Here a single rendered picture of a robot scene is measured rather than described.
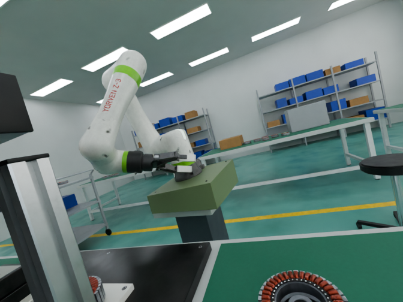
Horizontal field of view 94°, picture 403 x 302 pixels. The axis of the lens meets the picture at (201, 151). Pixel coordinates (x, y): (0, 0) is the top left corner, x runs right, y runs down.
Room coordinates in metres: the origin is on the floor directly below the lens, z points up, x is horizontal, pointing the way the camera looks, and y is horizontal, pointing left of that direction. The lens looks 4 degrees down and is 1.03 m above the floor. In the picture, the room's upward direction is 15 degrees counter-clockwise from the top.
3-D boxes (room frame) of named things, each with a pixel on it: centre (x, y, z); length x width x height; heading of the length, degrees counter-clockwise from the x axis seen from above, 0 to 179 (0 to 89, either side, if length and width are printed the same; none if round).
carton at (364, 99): (5.28, -4.54, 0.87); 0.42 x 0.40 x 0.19; 70
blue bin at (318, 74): (5.56, -3.70, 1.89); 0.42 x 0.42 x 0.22; 71
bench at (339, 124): (2.91, -1.10, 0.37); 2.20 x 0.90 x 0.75; 71
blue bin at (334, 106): (5.43, -4.08, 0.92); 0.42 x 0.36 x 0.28; 161
